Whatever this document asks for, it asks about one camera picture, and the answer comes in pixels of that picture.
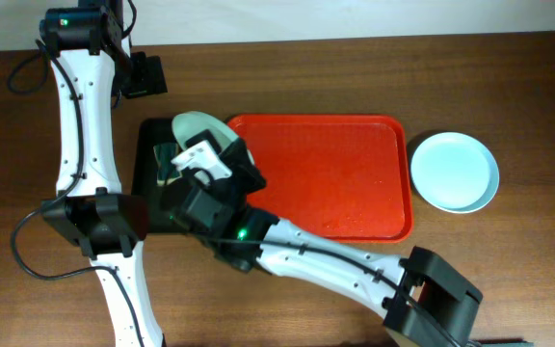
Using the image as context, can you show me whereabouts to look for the mint green plate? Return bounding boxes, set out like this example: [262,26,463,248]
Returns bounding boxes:
[172,111,239,150]

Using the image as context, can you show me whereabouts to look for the green and yellow sponge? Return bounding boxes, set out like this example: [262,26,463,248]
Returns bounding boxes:
[153,143,180,186]

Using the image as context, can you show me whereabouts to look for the light blue plate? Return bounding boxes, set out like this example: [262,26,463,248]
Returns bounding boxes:
[410,132,500,214]

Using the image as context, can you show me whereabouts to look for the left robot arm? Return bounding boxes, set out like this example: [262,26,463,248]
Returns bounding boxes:
[40,1,166,346]

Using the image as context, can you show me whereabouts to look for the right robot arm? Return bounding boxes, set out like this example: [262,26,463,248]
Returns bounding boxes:
[160,129,483,346]

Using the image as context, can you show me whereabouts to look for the black plastic tray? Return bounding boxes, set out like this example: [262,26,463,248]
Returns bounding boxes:
[130,118,225,235]

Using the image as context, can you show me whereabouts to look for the red plastic tray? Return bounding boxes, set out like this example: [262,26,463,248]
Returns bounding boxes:
[227,114,413,243]

